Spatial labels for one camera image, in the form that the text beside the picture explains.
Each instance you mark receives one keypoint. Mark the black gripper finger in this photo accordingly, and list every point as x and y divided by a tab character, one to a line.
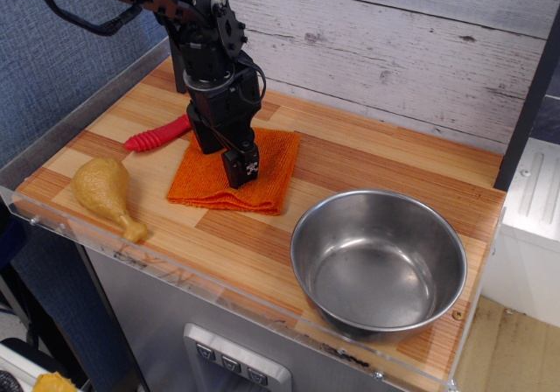
241	165
207	140

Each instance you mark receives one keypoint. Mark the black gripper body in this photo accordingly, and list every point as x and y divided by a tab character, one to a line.
227	106

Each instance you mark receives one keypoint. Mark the orange cloth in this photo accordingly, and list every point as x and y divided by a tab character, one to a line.
201	180

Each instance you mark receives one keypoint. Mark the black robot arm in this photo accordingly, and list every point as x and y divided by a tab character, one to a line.
210	36

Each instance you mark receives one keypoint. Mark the plastic toy chicken drumstick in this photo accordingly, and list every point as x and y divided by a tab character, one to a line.
101	186

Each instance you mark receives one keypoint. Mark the clear acrylic table guard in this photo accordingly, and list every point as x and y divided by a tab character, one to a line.
229	273

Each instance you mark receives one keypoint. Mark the stainless steel bowl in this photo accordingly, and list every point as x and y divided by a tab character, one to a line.
377	265

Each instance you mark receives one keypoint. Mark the silver button control panel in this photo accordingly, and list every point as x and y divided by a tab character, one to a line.
219	364

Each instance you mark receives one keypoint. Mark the yellow object bottom corner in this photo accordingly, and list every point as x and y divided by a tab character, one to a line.
53	382

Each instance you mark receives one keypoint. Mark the white metal side cabinet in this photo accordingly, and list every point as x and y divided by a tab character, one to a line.
522	271

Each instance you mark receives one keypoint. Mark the dark vertical post right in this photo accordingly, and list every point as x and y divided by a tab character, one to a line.
537	90

